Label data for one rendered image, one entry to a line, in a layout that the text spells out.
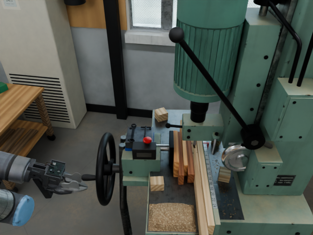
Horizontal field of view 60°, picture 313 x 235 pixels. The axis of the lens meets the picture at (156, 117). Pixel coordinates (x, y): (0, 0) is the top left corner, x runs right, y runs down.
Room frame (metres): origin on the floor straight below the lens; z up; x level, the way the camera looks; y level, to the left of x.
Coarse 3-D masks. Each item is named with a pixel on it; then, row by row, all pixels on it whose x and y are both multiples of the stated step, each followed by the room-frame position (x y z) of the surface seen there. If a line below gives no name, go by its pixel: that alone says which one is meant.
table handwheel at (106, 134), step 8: (104, 136) 0.76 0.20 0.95; (112, 136) 0.83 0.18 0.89; (104, 144) 0.72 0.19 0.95; (112, 144) 0.84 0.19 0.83; (104, 152) 0.69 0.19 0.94; (112, 152) 0.84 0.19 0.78; (96, 160) 0.66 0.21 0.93; (104, 160) 0.72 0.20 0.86; (112, 160) 0.81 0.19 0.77; (96, 168) 0.63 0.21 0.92; (104, 168) 0.71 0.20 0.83; (112, 168) 0.72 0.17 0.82; (96, 176) 0.62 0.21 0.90; (104, 176) 0.69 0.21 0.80; (112, 176) 0.77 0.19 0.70; (96, 184) 0.60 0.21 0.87; (104, 184) 0.67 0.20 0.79; (112, 184) 0.74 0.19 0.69; (96, 192) 0.59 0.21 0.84; (104, 192) 0.64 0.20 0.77; (112, 192) 0.70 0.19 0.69; (104, 200) 0.59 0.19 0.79
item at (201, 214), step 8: (192, 144) 0.73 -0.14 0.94; (192, 152) 0.69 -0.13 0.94; (200, 176) 0.58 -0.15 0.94; (200, 184) 0.55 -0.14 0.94; (200, 192) 0.52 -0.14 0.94; (200, 200) 0.49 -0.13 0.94; (200, 208) 0.46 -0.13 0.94; (200, 216) 0.43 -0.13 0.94; (200, 224) 0.41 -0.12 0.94; (200, 232) 0.39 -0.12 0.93
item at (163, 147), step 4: (172, 132) 0.74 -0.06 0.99; (172, 136) 0.72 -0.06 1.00; (172, 140) 0.69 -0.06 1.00; (156, 144) 0.71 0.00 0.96; (160, 144) 0.71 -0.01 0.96; (164, 144) 0.71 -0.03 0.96; (172, 144) 0.68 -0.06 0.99; (164, 148) 0.69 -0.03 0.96; (168, 148) 0.69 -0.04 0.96; (172, 148) 0.66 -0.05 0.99; (172, 152) 0.66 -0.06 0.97; (172, 156) 0.66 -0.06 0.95; (172, 160) 0.66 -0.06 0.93; (172, 164) 0.66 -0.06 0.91
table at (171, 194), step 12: (156, 120) 0.92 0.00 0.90; (168, 120) 0.92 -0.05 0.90; (156, 132) 0.84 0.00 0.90; (168, 132) 0.84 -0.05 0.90; (168, 144) 0.77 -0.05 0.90; (168, 156) 0.71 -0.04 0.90; (168, 168) 0.65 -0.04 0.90; (132, 180) 0.62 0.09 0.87; (144, 180) 0.62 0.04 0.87; (168, 180) 0.59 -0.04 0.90; (156, 192) 0.55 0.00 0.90; (168, 192) 0.55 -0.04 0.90; (180, 192) 0.55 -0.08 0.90; (192, 192) 0.55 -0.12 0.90; (192, 204) 0.50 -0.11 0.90
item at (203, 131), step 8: (184, 120) 0.71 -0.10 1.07; (208, 120) 0.71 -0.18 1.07; (216, 120) 0.71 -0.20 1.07; (184, 128) 0.69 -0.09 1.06; (192, 128) 0.69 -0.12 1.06; (200, 128) 0.69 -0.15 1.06; (208, 128) 0.68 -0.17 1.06; (216, 128) 0.68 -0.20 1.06; (184, 136) 0.69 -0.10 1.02; (192, 136) 0.69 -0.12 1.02; (200, 136) 0.69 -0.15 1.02; (208, 136) 0.68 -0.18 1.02
